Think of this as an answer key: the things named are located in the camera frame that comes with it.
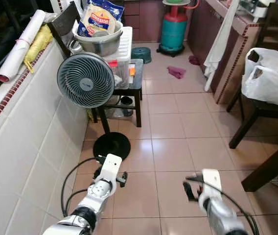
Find yellow cloth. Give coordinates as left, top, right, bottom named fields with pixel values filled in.
left=23, top=24, right=54, bottom=74

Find grey standing fan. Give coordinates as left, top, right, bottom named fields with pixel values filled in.
left=57, top=52, right=132, bottom=160

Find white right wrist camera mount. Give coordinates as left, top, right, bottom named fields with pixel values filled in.
left=201, top=169, right=223, bottom=197

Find white plastic bag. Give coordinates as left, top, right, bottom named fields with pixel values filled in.
left=245, top=47, right=278, bottom=75
left=241, top=65, right=278, bottom=110

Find rolled white paper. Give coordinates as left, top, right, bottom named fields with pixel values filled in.
left=0, top=9, right=47, bottom=83

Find white hanging cloth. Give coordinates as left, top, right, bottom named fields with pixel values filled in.
left=203, top=0, right=240, bottom=92

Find clear storage box white lid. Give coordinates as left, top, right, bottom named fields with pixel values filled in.
left=107, top=26, right=134, bottom=90

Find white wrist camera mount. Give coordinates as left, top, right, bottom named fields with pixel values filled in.
left=99, top=154, right=123, bottom=185
left=201, top=169, right=223, bottom=197

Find small dark pink cloth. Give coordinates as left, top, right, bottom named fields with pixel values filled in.
left=188, top=55, right=203, bottom=66

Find dark wooden side table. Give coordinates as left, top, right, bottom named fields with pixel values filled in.
left=91, top=58, right=144, bottom=129

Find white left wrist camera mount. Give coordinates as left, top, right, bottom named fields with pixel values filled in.
left=99, top=154, right=123, bottom=185

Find small green plastic stool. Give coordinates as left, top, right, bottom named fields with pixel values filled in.
left=131, top=47, right=153, bottom=65

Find blue tortilla wraps bag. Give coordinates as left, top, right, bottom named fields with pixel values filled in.
left=77, top=0, right=125, bottom=38

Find green gas cylinder red cap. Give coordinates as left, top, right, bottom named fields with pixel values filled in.
left=157, top=0, right=189, bottom=57

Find steel basin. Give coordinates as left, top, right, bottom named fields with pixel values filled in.
left=70, top=20, right=124, bottom=57

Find marble top table dark legs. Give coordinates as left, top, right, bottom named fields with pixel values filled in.
left=241, top=140, right=278, bottom=193

